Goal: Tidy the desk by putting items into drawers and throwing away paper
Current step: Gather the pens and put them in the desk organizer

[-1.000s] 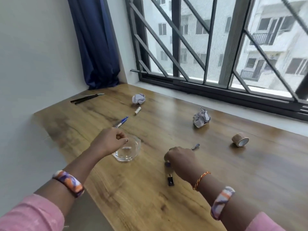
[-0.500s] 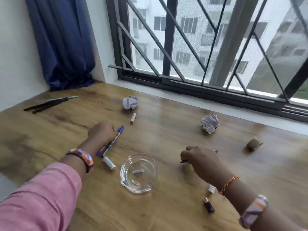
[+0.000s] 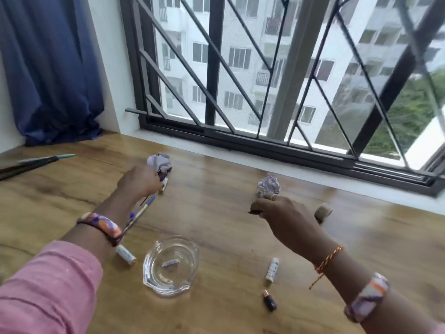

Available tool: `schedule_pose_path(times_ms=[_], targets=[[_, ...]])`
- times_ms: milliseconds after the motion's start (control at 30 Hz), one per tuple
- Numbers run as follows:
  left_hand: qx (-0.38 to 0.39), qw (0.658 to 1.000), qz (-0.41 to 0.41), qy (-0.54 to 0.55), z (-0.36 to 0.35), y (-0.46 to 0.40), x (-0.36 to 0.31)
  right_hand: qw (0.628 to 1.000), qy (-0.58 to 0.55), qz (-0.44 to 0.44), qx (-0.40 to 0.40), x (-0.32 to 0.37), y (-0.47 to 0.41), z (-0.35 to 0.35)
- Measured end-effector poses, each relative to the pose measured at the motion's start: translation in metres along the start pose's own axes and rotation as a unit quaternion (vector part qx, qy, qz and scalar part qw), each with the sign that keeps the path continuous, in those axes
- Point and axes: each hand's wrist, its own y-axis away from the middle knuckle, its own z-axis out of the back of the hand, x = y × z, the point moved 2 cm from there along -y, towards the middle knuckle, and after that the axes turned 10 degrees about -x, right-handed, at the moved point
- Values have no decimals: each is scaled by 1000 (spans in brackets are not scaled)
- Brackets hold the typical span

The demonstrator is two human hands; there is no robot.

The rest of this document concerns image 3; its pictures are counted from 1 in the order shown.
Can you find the person's right hand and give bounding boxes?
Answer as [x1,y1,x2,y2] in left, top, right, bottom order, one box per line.
[249,195,330,264]

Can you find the person's left hand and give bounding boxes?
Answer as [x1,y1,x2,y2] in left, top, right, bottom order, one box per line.
[118,165,165,203]

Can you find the white paper ball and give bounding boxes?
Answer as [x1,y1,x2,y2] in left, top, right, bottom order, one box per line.
[257,173,281,200]
[147,153,173,181]

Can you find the person's left forearm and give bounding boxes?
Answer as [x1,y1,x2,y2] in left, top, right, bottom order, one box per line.
[59,186,146,272]

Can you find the person's right forearm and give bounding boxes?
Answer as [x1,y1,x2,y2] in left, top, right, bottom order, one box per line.
[313,240,445,334]

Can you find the blue and white pen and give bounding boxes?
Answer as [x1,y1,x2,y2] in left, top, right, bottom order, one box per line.
[121,193,158,238]

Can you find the beige tape roll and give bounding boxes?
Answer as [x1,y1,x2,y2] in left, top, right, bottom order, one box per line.
[314,203,334,225]

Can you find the multicoloured bangle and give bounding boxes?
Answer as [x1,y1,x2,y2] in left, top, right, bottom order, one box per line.
[343,273,391,324]
[76,212,124,247]

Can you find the clear glass ashtray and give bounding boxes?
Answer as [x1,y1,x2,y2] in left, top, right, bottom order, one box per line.
[142,235,200,297]

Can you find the black teal-tipped tool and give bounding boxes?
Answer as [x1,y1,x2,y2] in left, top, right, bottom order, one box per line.
[0,153,76,181]

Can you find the dark metal window grille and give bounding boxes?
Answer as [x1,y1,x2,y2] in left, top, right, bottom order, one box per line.
[124,0,445,171]

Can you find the white apartment building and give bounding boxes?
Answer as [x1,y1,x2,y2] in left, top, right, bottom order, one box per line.
[151,0,445,150]

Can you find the pink sleeve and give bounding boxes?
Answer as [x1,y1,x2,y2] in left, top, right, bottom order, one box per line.
[0,240,104,334]

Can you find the blue curtain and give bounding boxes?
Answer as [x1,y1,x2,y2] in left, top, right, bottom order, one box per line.
[0,0,105,147]

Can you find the green trees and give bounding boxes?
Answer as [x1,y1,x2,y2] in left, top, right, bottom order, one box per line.
[362,71,445,160]

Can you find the dark window frame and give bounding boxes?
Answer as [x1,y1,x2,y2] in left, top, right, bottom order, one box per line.
[118,0,445,197]

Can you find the orange thread bracelet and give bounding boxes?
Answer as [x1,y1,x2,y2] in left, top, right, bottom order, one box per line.
[308,245,345,290]

